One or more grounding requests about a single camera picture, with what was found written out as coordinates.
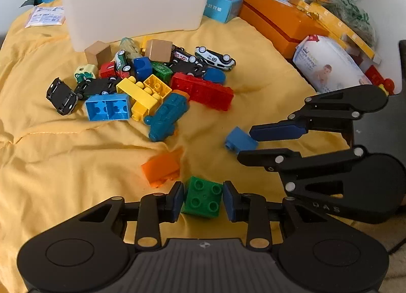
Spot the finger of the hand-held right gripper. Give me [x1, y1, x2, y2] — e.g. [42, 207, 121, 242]
[237, 146, 367, 200]
[249, 87, 362, 142]

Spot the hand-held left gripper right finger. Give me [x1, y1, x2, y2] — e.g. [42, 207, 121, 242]
[223, 181, 321, 252]

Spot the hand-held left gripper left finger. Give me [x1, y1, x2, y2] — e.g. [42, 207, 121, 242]
[75, 181, 185, 252]

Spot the small blue building brick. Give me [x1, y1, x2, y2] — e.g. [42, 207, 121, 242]
[225, 127, 259, 155]

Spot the light blue building brick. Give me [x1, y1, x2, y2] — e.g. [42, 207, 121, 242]
[85, 94, 131, 121]

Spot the blue curved block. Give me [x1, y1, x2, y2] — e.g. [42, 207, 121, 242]
[132, 56, 154, 83]

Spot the white plastic bin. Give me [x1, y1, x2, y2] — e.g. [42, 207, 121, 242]
[51, 0, 226, 53]

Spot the orange building brick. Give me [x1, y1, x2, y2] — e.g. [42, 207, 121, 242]
[141, 150, 183, 188]

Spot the blue rounded block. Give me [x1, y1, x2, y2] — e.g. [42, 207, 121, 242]
[203, 67, 227, 85]

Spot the long red building brick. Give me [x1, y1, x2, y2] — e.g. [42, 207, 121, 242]
[171, 72, 234, 111]

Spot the white wet wipes pack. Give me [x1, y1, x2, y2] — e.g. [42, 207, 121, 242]
[292, 35, 373, 93]

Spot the teal toy locomotive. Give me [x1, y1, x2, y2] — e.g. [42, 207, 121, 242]
[144, 89, 190, 142]

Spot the white toy race car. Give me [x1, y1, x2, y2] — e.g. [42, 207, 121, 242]
[194, 46, 237, 71]

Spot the red toy piece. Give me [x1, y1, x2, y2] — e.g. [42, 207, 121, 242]
[365, 66, 395, 95]

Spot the orange box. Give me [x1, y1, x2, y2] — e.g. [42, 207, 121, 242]
[224, 0, 330, 59]

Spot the square yellow building brick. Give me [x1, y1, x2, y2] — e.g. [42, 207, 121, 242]
[143, 75, 172, 101]

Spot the yellow blanket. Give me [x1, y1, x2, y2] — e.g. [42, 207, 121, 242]
[0, 0, 352, 293]

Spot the checkered toy car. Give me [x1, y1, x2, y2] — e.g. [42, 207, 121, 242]
[171, 46, 199, 66]

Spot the yellow flat box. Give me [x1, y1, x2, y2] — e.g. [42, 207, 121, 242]
[296, 0, 383, 65]

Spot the long yellow building brick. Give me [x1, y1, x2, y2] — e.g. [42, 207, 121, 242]
[116, 77, 149, 103]

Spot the dark green building brick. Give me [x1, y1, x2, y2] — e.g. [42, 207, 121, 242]
[151, 61, 174, 83]

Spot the light blue carton box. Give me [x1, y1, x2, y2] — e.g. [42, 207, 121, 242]
[203, 0, 244, 24]

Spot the mesh bag of green pieces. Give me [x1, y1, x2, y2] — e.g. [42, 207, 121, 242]
[304, 0, 378, 47]

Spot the brown cardboard cube right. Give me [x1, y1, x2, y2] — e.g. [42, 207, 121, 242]
[145, 38, 173, 62]

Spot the brown cardboard cube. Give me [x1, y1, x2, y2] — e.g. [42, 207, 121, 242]
[145, 38, 173, 62]
[84, 41, 111, 66]

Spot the red toy car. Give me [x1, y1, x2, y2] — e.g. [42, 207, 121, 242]
[99, 61, 130, 79]

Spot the green white toy car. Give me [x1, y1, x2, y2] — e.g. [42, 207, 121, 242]
[114, 49, 132, 73]

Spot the pale green toy car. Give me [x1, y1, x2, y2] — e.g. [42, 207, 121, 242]
[74, 64, 96, 82]

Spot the brown cardboard cube left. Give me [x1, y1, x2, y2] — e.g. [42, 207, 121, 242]
[84, 41, 111, 66]

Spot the white sachet packet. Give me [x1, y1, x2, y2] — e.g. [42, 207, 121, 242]
[25, 6, 66, 28]

